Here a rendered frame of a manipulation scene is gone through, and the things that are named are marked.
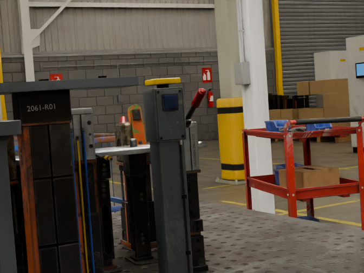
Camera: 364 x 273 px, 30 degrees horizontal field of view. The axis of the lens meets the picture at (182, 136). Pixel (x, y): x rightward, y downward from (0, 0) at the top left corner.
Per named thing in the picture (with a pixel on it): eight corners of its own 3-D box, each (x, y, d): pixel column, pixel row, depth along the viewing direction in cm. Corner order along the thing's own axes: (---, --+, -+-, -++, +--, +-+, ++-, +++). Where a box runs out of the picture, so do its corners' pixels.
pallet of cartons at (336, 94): (364, 139, 1487) (361, 77, 1480) (338, 142, 1443) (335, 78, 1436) (325, 138, 1587) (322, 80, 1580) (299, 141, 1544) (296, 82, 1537)
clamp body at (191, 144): (196, 261, 173) (187, 121, 171) (215, 271, 163) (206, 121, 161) (161, 267, 169) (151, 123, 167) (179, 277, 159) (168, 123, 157)
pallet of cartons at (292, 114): (319, 138, 1604) (317, 106, 1600) (293, 141, 1561) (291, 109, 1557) (285, 138, 1705) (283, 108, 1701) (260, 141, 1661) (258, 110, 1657)
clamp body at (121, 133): (147, 239, 207) (138, 120, 205) (164, 247, 193) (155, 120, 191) (114, 244, 203) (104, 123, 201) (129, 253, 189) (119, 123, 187)
